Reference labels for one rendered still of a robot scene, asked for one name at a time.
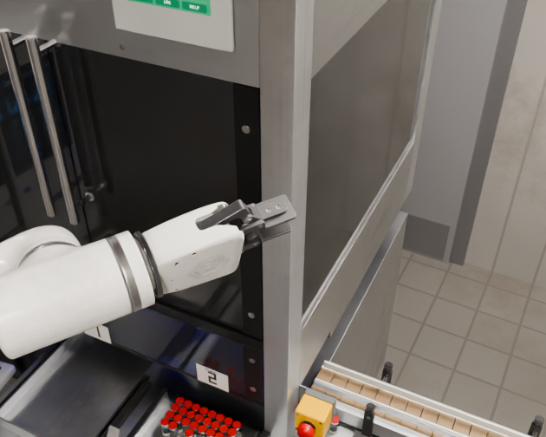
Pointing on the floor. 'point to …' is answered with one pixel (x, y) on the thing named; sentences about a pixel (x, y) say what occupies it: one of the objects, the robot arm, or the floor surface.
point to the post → (275, 329)
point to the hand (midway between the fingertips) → (273, 218)
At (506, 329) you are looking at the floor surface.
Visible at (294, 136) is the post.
